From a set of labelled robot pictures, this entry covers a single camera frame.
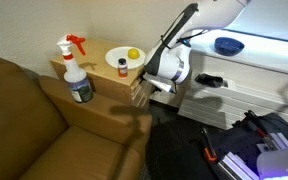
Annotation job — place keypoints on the small black bundle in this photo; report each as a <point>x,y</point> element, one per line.
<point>209,80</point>

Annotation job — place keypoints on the black base mat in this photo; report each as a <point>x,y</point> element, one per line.
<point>237,140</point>

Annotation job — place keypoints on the red and black clamp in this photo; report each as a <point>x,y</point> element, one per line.
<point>260,131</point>

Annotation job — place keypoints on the spray bottle with red trigger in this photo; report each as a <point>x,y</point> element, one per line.
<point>77,76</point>

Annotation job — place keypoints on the white window sill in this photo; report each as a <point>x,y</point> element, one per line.
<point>267,56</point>

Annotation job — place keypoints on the white round plate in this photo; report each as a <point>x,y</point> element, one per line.
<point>114,56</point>

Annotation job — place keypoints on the small orange-label pill bottle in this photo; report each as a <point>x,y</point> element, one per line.
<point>122,68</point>

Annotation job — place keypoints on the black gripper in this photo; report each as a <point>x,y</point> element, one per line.
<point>156,89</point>

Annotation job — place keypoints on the brown leather sofa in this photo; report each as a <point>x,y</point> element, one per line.
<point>34,133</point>

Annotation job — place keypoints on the dark blue bowl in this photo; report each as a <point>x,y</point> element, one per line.
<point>229,46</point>

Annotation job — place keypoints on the light wooden nightstand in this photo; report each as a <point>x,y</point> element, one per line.
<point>97,73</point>

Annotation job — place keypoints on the aluminium robot base rails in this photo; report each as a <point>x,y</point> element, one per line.
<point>237,165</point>

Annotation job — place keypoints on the yellow lemon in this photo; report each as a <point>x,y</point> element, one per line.
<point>133,53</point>

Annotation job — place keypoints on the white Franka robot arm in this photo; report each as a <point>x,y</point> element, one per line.
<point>167,63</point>

